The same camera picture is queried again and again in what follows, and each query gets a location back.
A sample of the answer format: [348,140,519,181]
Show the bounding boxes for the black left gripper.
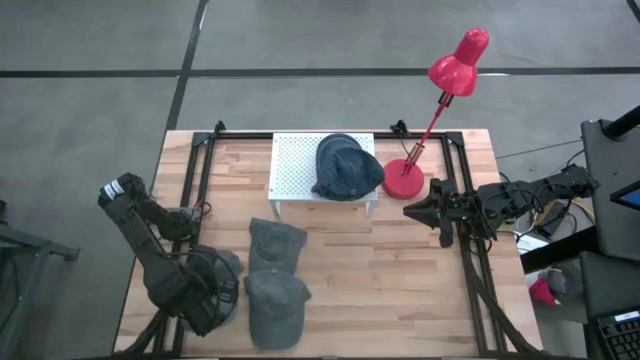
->
[181,272,241,337]

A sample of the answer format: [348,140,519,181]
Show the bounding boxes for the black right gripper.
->
[402,192,474,249]

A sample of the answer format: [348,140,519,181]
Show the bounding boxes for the grey baseball cap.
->
[243,269,312,351]
[248,217,309,275]
[187,247,245,335]

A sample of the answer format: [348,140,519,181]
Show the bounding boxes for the white paper sheet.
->
[514,232,549,254]

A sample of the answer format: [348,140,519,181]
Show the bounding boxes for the black power adapter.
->
[534,199,570,237]

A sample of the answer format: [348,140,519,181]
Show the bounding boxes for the white perforated metal shelf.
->
[268,132,379,219]

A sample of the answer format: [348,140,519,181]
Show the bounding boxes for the red cloth item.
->
[528,277,557,307]

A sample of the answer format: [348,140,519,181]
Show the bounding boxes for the red desk lamp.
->
[380,27,491,201]

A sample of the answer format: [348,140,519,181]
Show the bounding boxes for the black beam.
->
[519,224,601,274]

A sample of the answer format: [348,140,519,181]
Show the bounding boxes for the grey cloth item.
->
[544,268,569,296]

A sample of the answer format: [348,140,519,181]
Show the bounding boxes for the grey metal stand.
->
[0,199,81,360]

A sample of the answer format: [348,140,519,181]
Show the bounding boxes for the grey side desk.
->
[579,118,640,262]

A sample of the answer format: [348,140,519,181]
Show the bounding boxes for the black tablet blue screen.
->
[609,179,640,211]

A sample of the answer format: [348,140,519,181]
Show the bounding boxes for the black pole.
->
[601,104,640,141]

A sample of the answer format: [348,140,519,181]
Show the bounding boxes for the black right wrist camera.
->
[429,177,457,198]

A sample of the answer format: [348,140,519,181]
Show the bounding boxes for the grey floor cable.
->
[494,138,584,161]

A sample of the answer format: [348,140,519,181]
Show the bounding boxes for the yellow floor cable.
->
[569,197,596,222]

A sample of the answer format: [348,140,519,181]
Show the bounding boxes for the black aluminium table frame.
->
[113,128,546,360]

